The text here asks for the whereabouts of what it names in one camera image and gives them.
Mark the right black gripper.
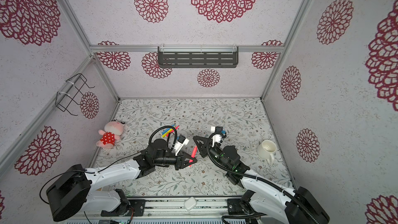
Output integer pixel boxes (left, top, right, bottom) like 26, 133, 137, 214
194, 138, 230, 173

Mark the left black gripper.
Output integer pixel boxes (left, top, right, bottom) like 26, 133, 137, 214
154, 149, 197, 168

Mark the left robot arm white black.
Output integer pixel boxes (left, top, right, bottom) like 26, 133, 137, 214
46, 139, 197, 222

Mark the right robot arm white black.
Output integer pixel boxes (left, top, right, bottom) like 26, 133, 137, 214
193, 136, 330, 224

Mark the yellow highlighter pen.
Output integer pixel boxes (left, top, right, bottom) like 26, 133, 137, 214
162, 129, 170, 138

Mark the blue highlighter pen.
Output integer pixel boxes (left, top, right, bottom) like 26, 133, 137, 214
162, 125, 175, 138

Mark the white ceramic mug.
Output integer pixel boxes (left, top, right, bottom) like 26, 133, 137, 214
257, 140, 277, 166

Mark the pink plush toy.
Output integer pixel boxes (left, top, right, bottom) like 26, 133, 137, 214
96, 120, 125, 149

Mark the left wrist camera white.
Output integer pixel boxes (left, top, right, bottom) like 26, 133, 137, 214
173, 135, 189, 156

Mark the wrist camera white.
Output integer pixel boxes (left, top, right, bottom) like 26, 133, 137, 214
173, 135, 189, 156
210, 126, 226, 147

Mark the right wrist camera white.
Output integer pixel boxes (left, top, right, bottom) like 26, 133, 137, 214
210, 126, 226, 147

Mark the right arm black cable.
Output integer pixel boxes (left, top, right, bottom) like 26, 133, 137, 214
206, 132, 321, 224

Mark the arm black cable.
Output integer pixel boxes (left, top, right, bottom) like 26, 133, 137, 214
39, 125, 178, 206
206, 132, 321, 224

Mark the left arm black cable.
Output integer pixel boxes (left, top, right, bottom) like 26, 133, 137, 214
39, 125, 178, 206

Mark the white plastic clip on rail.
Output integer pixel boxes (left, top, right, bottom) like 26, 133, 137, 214
184, 197, 198, 211

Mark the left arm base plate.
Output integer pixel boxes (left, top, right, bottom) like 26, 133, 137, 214
101, 199, 146, 217

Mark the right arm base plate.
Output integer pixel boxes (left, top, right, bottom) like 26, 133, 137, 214
227, 190, 259, 216

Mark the dark grey wall shelf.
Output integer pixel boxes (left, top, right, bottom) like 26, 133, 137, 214
158, 46, 239, 68

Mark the black wire wall rack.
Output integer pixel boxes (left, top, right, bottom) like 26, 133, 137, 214
55, 73, 95, 116

